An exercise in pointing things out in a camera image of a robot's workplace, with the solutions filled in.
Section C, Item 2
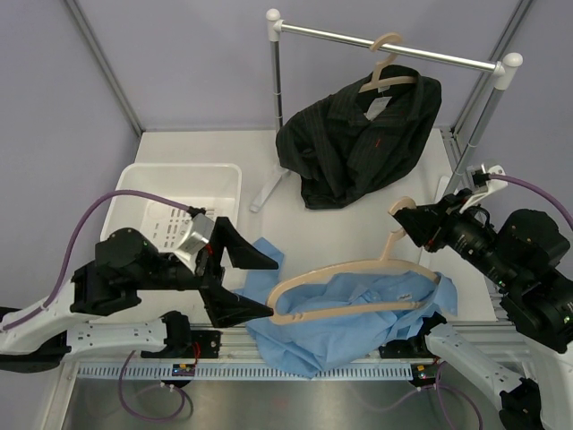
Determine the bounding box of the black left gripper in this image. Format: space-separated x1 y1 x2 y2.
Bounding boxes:
133 219 279 326

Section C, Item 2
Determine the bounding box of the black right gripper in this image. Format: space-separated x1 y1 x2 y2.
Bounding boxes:
393 185 518 288

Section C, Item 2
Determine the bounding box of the beige plastic hanger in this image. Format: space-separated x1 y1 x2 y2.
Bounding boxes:
267 195 442 327

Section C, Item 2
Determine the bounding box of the light blue shirt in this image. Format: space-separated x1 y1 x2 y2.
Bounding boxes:
232 236 461 382

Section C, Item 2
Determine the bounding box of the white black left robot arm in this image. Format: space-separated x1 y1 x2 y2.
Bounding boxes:
1 217 278 374

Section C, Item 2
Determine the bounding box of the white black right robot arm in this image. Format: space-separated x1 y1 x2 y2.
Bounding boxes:
389 189 572 429

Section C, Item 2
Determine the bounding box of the dark striped shirt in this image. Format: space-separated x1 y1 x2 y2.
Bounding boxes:
276 64 442 211

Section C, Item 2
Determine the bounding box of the beige hanger with dark shirt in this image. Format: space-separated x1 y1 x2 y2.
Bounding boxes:
358 32 417 93

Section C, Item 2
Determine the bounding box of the white plastic bin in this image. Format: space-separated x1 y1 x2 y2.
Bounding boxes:
99 163 243 252

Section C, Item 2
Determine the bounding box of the silver clothes rack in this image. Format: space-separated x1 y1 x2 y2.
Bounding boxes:
249 8 524 214

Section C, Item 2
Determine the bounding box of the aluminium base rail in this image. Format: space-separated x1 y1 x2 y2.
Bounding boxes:
64 321 531 363

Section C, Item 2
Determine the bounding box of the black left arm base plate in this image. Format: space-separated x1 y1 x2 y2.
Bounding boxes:
140 330 222 359

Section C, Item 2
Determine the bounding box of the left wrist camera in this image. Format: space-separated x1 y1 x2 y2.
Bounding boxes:
172 209 214 271

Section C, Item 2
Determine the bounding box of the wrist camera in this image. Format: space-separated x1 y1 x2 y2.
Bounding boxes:
460 163 509 213
172 209 214 271

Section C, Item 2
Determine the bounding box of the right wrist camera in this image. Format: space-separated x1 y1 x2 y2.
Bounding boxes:
460 163 509 213

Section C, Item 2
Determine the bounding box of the white slotted cable duct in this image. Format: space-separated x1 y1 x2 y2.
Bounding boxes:
77 362 414 381

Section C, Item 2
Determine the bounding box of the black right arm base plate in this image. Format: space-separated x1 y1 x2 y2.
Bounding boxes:
378 338 432 359

